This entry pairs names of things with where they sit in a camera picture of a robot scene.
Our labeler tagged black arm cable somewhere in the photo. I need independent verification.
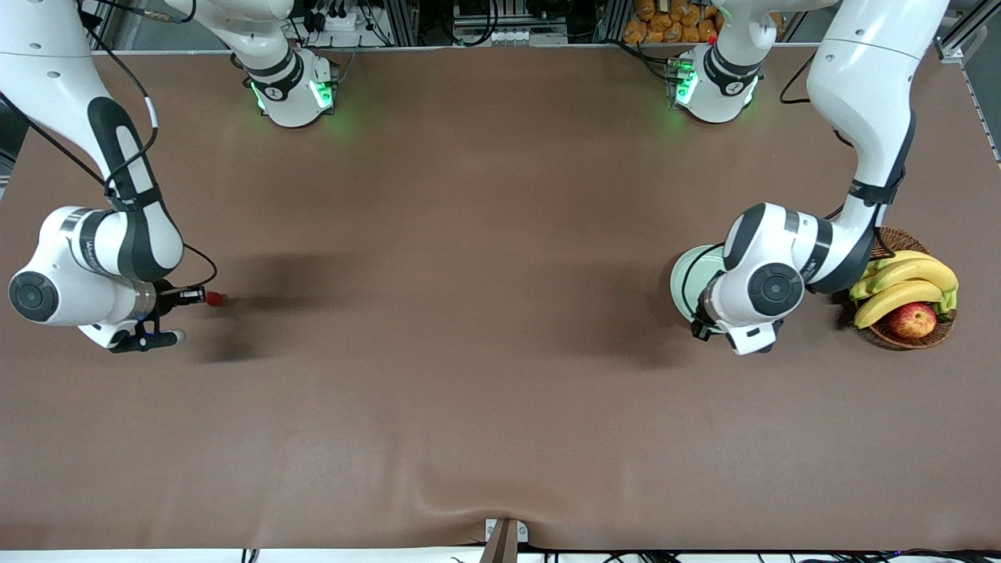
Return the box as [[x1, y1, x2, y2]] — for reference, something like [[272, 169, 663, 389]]
[[0, 0, 220, 302], [680, 51, 908, 314]]

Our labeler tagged brown wicker basket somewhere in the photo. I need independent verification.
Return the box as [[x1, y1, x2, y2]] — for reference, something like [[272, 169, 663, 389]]
[[849, 227, 957, 350]]

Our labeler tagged pale green round plate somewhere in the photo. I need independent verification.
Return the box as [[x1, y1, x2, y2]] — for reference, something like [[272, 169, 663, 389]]
[[669, 245, 728, 323]]

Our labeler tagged aluminium frame strut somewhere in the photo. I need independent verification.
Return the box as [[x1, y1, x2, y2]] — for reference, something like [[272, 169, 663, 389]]
[[938, 0, 1001, 65], [389, 0, 419, 46]]

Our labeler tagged brown table cloth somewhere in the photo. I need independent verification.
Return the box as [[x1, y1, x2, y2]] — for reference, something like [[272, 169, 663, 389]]
[[0, 43, 1001, 552]]

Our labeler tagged white power strip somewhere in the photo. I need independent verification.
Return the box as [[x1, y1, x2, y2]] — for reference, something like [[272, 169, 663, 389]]
[[303, 0, 372, 34]]

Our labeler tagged red apple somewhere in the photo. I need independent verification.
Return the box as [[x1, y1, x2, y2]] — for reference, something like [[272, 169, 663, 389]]
[[888, 302, 938, 339]]

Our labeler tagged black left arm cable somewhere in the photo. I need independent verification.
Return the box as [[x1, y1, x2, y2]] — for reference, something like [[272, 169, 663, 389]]
[[680, 51, 908, 314]]

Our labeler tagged bag of orange buns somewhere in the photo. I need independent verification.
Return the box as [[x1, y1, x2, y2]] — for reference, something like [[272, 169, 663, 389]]
[[623, 0, 722, 45]]

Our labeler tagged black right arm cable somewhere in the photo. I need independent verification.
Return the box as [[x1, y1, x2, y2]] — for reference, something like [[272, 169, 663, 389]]
[[0, 0, 220, 302]]

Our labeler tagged metal table clamp bracket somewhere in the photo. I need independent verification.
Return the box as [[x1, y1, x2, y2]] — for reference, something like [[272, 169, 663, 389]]
[[479, 518, 529, 563]]

